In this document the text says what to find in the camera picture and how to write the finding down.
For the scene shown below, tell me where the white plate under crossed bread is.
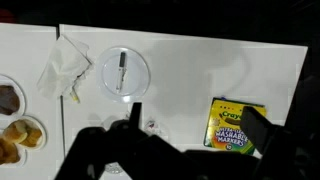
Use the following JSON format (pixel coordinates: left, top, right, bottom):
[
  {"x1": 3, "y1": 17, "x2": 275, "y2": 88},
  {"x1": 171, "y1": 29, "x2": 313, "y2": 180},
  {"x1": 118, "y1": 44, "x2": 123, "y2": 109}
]
[{"x1": 0, "y1": 145, "x2": 28, "y2": 168}]

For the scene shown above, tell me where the yellow Crayola markers box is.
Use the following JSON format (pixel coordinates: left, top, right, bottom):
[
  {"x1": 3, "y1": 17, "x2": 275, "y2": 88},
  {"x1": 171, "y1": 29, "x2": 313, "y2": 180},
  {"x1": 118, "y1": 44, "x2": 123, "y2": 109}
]
[{"x1": 203, "y1": 96, "x2": 268, "y2": 155}]

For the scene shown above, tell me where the chocolate sweet bread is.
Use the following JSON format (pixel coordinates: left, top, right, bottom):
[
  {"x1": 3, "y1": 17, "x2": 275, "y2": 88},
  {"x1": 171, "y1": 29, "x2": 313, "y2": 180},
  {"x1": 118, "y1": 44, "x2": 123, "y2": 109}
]
[{"x1": 0, "y1": 84, "x2": 21, "y2": 116}]

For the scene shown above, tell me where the small yellow packet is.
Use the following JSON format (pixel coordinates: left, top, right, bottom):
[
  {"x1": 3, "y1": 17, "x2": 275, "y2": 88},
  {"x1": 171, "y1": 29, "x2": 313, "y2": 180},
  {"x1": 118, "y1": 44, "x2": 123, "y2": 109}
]
[{"x1": 70, "y1": 90, "x2": 81, "y2": 104}]

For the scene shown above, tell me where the white plate under chocolate bread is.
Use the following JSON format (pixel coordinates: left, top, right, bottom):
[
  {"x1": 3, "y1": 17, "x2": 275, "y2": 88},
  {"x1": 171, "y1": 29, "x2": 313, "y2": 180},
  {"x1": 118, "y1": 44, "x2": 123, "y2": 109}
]
[{"x1": 0, "y1": 74, "x2": 27, "y2": 118}]

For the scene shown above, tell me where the white plate under folded bread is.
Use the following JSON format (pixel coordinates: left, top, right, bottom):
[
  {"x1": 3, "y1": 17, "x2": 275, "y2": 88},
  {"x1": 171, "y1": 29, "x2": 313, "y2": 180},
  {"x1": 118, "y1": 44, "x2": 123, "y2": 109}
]
[{"x1": 11, "y1": 115, "x2": 48, "y2": 152}]

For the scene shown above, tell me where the round golden crossed bread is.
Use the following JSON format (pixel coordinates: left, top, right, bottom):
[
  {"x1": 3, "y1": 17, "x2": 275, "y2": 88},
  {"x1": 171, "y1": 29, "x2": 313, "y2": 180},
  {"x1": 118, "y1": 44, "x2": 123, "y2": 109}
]
[{"x1": 0, "y1": 137, "x2": 21, "y2": 165}]

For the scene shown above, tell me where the golden folded bread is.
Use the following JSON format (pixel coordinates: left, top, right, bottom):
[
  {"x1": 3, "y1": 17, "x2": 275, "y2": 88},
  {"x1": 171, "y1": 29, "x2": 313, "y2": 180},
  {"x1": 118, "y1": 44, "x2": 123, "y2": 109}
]
[{"x1": 3, "y1": 119, "x2": 44, "y2": 149}]

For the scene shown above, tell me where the black and white marker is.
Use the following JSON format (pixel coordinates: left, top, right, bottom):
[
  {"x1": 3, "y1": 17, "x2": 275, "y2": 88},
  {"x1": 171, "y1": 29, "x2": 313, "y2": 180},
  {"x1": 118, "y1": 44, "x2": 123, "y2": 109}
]
[{"x1": 115, "y1": 51, "x2": 127, "y2": 94}]

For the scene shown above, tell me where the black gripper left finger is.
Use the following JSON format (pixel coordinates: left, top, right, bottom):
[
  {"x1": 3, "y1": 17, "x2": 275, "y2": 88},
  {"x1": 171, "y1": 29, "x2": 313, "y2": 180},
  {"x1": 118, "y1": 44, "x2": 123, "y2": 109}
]
[{"x1": 54, "y1": 102, "x2": 149, "y2": 180}]

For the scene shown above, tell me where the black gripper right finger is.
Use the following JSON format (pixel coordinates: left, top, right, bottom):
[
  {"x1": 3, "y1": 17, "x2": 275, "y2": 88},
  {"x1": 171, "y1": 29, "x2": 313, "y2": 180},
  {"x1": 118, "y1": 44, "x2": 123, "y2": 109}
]
[{"x1": 239, "y1": 74, "x2": 320, "y2": 180}]

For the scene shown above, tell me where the crumpled white paper napkin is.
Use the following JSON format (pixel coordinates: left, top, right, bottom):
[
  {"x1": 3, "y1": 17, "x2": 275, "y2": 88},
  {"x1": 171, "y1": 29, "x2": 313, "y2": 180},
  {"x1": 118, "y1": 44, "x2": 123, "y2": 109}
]
[{"x1": 36, "y1": 34, "x2": 94, "y2": 100}]

